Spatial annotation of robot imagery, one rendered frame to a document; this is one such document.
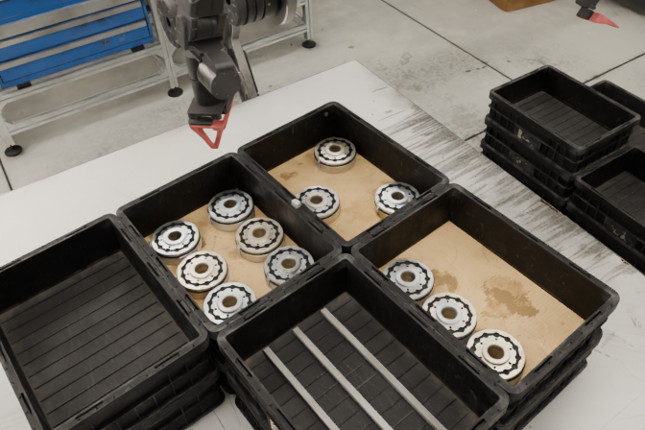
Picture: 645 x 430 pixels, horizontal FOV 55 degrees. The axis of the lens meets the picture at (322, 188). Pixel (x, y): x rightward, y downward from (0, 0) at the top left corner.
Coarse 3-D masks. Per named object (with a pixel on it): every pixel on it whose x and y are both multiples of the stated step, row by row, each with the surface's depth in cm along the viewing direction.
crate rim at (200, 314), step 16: (224, 160) 139; (240, 160) 138; (192, 176) 136; (256, 176) 134; (160, 192) 132; (272, 192) 131; (128, 208) 129; (128, 224) 125; (144, 240) 122; (304, 272) 115; (176, 288) 113; (192, 304) 110; (256, 304) 109; (208, 320) 107
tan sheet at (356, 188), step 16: (288, 160) 153; (304, 160) 153; (288, 176) 149; (304, 176) 149; (320, 176) 148; (336, 176) 148; (352, 176) 148; (368, 176) 148; (384, 176) 148; (336, 192) 144; (352, 192) 144; (368, 192) 144; (352, 208) 140; (368, 208) 140; (336, 224) 137; (352, 224) 136; (368, 224) 136
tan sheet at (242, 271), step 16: (256, 208) 141; (208, 224) 138; (208, 240) 135; (224, 240) 134; (288, 240) 134; (224, 256) 131; (240, 256) 131; (176, 272) 128; (240, 272) 128; (256, 272) 128; (256, 288) 124
